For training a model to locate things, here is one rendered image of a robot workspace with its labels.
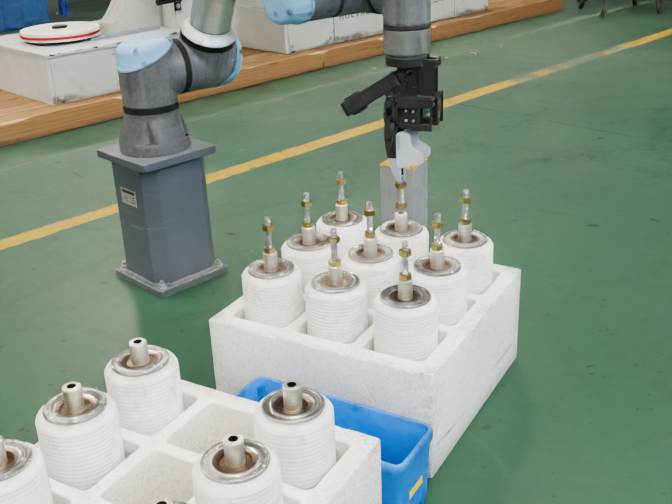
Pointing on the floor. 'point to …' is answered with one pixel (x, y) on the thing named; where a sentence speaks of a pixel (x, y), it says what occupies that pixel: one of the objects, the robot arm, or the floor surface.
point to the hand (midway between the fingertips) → (396, 172)
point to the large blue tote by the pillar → (22, 14)
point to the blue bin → (413, 468)
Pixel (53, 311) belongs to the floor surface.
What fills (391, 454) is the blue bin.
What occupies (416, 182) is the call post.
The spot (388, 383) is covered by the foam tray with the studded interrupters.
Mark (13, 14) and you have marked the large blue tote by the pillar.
